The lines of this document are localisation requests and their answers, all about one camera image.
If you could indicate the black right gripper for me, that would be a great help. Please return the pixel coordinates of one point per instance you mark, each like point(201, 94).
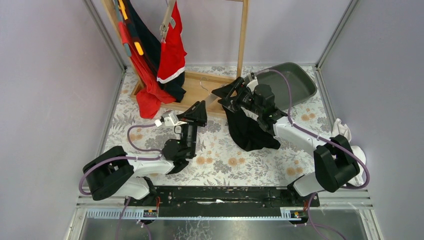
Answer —
point(239, 96)

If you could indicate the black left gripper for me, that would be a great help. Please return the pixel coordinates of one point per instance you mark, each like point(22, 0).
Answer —
point(194, 120)

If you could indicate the black underwear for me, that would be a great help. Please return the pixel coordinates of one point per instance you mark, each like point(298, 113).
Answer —
point(247, 134)

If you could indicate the red white-trimmed underwear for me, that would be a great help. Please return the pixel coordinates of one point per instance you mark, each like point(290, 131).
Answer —
point(172, 57)

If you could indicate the beige clip hanger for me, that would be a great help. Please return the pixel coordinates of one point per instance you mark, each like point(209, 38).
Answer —
point(166, 19)

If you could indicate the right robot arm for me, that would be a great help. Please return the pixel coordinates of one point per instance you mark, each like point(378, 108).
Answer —
point(335, 163)

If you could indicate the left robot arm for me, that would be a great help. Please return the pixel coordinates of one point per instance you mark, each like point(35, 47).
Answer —
point(115, 172)

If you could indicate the yellow hanger on rack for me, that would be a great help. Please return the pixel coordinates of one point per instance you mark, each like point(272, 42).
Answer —
point(127, 17)

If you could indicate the wooden rack with base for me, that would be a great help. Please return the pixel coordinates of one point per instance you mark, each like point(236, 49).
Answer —
point(199, 85)

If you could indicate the red hanging garment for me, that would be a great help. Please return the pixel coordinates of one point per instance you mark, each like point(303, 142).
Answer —
point(151, 96)

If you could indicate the dark navy hanging garment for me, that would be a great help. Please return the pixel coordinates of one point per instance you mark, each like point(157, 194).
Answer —
point(152, 52)

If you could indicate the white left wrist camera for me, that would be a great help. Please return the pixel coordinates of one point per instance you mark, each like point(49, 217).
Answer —
point(169, 118)

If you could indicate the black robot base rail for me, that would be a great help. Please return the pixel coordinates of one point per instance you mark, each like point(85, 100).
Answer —
point(226, 202)

